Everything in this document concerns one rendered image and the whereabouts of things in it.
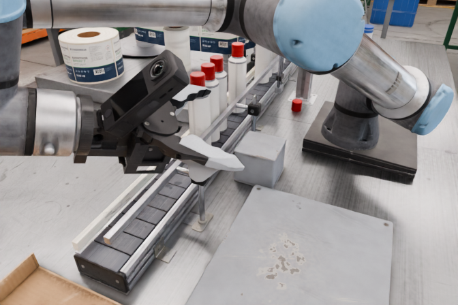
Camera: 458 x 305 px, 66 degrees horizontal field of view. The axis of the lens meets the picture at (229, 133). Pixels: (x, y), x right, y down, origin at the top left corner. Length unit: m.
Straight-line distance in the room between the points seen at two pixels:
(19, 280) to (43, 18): 0.46
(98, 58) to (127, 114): 0.90
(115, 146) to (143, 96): 0.10
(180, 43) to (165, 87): 0.83
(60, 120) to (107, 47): 0.91
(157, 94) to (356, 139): 0.66
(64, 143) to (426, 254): 0.66
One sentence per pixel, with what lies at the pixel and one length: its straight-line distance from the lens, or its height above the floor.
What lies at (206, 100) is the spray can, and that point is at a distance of 0.79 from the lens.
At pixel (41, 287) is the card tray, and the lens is 0.74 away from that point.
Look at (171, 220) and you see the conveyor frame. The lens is 0.72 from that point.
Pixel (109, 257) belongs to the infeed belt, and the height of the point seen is 0.88.
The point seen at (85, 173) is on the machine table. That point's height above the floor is 0.83.
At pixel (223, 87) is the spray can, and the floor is 1.01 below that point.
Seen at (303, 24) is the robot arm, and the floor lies 1.26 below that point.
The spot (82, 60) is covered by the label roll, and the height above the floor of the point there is 0.97.
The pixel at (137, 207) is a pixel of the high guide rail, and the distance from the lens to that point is 0.62.
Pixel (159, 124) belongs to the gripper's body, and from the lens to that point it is 0.43.
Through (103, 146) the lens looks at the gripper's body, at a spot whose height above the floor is 1.14.
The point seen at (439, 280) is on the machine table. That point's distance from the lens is 0.77.
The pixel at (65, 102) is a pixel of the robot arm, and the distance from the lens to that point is 0.42.
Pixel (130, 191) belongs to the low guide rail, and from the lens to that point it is 0.73.
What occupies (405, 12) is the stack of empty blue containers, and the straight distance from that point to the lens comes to 5.89.
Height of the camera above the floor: 1.38
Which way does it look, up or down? 32 degrees down
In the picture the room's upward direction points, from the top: straight up
